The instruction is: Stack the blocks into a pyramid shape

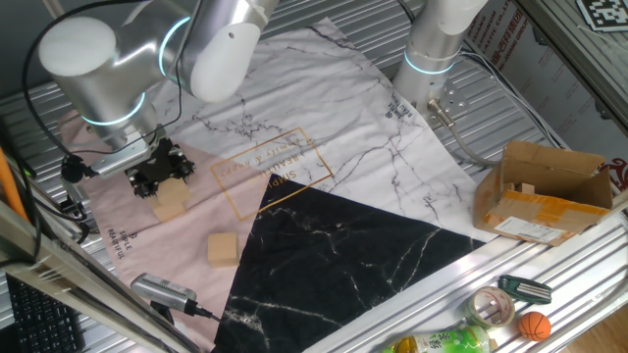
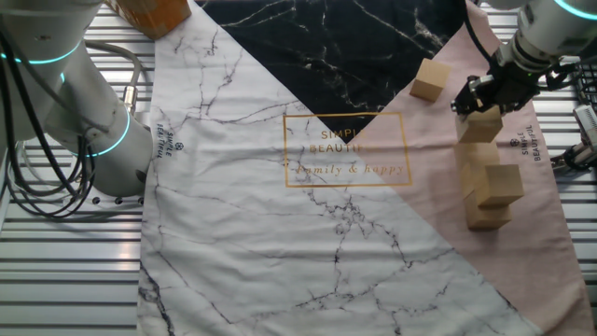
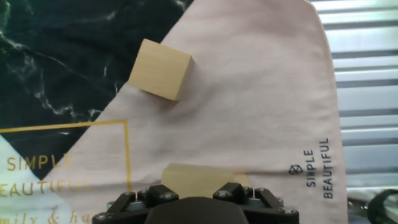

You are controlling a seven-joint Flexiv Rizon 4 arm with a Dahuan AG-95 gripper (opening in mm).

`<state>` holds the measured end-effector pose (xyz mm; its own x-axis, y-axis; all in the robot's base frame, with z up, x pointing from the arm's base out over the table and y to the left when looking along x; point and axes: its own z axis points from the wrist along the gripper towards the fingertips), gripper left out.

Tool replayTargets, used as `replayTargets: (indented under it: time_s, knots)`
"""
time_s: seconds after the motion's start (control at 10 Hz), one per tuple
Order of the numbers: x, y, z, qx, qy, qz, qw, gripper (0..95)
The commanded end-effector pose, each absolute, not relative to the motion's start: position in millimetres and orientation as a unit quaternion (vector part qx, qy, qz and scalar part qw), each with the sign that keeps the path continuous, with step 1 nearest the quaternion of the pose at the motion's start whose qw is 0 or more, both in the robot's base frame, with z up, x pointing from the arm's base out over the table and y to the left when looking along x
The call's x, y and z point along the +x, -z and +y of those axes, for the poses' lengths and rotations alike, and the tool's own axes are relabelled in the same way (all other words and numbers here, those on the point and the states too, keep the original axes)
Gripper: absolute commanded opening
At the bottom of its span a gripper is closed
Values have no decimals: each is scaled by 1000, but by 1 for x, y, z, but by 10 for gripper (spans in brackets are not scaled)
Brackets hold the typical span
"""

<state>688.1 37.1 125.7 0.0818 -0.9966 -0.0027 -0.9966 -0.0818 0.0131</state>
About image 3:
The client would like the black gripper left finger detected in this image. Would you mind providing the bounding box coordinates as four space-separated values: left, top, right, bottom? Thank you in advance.
92 184 180 224

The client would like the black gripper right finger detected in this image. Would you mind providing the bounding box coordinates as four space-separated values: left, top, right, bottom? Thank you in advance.
212 182 300 224

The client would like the light wooden cube block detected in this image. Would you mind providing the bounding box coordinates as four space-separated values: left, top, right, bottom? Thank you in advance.
127 38 196 102
160 163 251 200

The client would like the marble pattern table cloth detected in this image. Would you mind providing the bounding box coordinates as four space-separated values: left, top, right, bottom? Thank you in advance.
0 0 349 224

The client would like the silver camera mount bracket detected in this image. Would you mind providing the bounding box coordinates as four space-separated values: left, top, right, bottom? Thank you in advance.
346 198 371 224

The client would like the black side camera cable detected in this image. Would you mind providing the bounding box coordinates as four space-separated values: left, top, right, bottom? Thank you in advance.
366 189 398 224

